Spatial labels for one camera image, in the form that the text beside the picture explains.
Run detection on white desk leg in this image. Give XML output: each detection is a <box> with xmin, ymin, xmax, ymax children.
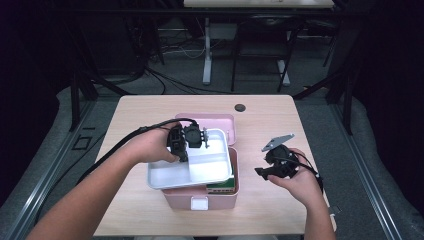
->
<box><xmin>277</xmin><ymin>31</ymin><xmax>292</xmax><ymax>87</ymax></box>
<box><xmin>202</xmin><ymin>17</ymin><xmax>213</xmax><ymax>86</ymax></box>

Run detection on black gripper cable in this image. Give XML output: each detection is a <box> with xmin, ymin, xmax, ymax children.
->
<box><xmin>283</xmin><ymin>151</ymin><xmax>325</xmax><ymax>195</ymax></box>
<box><xmin>76</xmin><ymin>118</ymin><xmax>198</xmax><ymax>186</ymax></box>

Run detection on white divided tray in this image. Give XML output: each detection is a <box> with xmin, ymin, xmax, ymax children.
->
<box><xmin>146</xmin><ymin>128</ymin><xmax>234</xmax><ymax>190</ymax></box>

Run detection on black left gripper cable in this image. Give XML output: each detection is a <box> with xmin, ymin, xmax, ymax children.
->
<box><xmin>76</xmin><ymin>118</ymin><xmax>198</xmax><ymax>186</ymax></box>

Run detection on white background desk top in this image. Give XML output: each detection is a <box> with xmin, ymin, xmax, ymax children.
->
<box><xmin>183</xmin><ymin>0</ymin><xmax>335</xmax><ymax>9</ymax></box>

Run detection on person's left hand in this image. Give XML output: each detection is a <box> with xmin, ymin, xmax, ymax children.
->
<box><xmin>128</xmin><ymin>121</ymin><xmax>183</xmax><ymax>165</ymax></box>

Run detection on pink storage box white handle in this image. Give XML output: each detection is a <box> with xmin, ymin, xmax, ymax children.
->
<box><xmin>161</xmin><ymin>113</ymin><xmax>240</xmax><ymax>211</ymax></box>

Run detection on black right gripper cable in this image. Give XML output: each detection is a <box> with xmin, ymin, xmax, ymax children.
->
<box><xmin>283</xmin><ymin>151</ymin><xmax>325</xmax><ymax>195</ymax></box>

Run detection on green and white carton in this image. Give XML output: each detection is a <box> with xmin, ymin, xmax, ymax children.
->
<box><xmin>205</xmin><ymin>177</ymin><xmax>236</xmax><ymax>195</ymax></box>

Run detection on aluminium floor rail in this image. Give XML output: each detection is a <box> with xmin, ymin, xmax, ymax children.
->
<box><xmin>329</xmin><ymin>103</ymin><xmax>405</xmax><ymax>240</ymax></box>
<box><xmin>4</xmin><ymin>99</ymin><xmax>98</xmax><ymax>240</ymax></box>

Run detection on person's right hand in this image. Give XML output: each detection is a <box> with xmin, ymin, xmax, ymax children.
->
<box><xmin>268</xmin><ymin>148</ymin><xmax>324</xmax><ymax>208</ymax></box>

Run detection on black metal stand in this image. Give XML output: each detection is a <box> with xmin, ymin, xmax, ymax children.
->
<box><xmin>68</xmin><ymin>66</ymin><xmax>134</xmax><ymax>133</ymax></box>
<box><xmin>293</xmin><ymin>66</ymin><xmax>355</xmax><ymax>136</ymax></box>

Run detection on black floor cables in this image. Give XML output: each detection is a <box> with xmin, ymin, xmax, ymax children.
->
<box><xmin>144</xmin><ymin>66</ymin><xmax>236</xmax><ymax>96</ymax></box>

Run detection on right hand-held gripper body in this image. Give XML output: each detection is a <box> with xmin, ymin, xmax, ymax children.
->
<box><xmin>261</xmin><ymin>133</ymin><xmax>300</xmax><ymax>179</ymax></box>

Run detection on black chair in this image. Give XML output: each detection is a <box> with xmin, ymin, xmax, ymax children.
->
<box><xmin>230</xmin><ymin>14</ymin><xmax>303</xmax><ymax>94</ymax></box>

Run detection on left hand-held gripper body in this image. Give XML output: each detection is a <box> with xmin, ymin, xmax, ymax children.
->
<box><xmin>167</xmin><ymin>121</ymin><xmax>211</xmax><ymax>153</ymax></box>

